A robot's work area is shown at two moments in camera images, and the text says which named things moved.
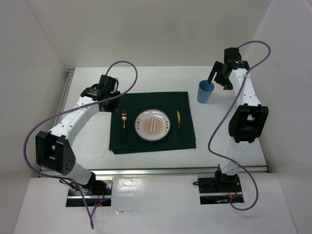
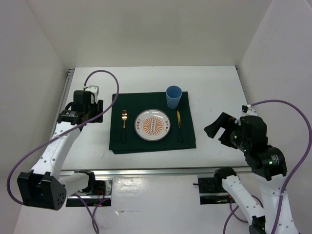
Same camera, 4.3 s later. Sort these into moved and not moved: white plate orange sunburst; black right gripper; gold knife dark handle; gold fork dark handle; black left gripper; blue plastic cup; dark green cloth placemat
Moved: black right gripper; blue plastic cup; black left gripper
Not moved: dark green cloth placemat; white plate orange sunburst; gold fork dark handle; gold knife dark handle
